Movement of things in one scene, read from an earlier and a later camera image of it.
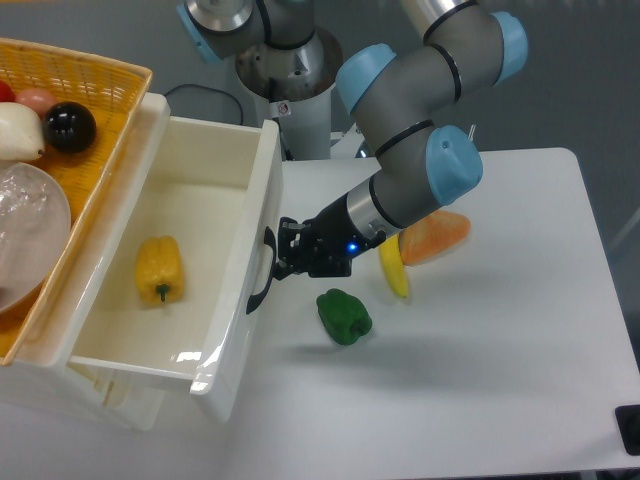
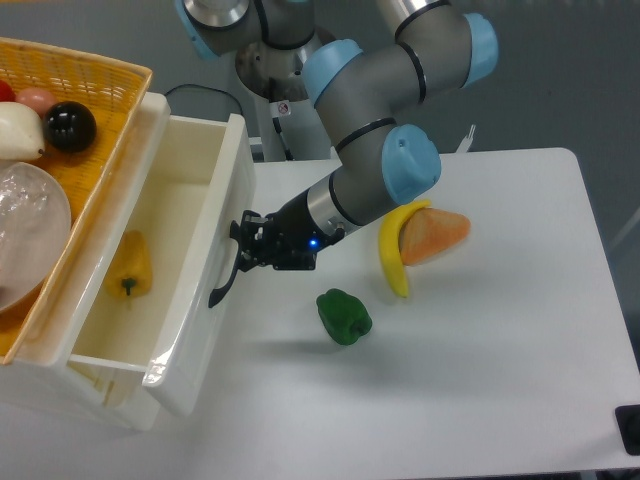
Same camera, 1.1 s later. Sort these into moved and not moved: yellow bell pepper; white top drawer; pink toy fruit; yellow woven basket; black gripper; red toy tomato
Moved: black gripper; yellow bell pepper
Not moved: yellow woven basket; pink toy fruit; red toy tomato; white top drawer
